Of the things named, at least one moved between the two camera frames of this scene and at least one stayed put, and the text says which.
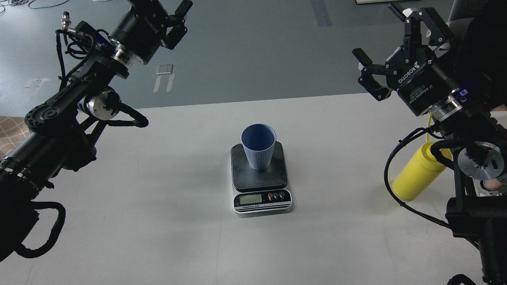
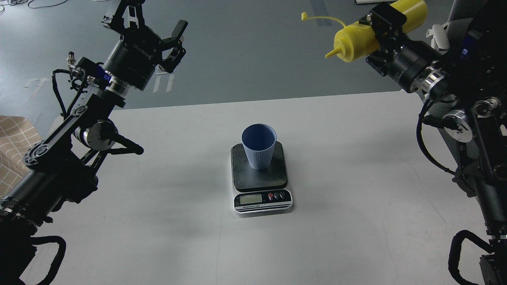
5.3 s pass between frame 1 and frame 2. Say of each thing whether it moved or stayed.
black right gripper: moved
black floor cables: stayed
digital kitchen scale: stayed
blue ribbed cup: stayed
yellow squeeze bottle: moved
